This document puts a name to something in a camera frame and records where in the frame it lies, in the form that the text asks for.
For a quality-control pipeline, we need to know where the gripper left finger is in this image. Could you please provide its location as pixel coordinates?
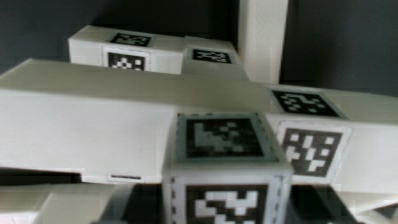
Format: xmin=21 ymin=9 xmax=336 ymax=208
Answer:
xmin=90 ymin=184 xmax=163 ymax=224

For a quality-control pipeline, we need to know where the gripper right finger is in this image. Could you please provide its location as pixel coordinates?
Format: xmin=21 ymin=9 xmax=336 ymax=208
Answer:
xmin=289 ymin=185 xmax=359 ymax=224

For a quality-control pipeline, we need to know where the white chair leg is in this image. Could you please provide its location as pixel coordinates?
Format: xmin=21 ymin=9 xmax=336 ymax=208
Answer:
xmin=0 ymin=183 xmax=133 ymax=224

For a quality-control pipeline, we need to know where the white tagged cube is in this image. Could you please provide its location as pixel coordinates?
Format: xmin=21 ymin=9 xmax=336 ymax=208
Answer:
xmin=67 ymin=25 xmax=183 ymax=74
xmin=161 ymin=112 xmax=291 ymax=224

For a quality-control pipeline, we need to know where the white chair back frame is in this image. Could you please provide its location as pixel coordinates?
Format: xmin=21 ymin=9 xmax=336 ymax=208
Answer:
xmin=0 ymin=59 xmax=272 ymax=183

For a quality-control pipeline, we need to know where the white chair seat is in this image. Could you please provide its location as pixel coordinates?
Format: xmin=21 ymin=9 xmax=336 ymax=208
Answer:
xmin=181 ymin=37 xmax=398 ymax=194

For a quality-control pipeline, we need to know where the white U-shaped fence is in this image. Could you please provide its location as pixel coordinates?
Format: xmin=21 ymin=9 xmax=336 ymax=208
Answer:
xmin=238 ymin=0 xmax=289 ymax=84

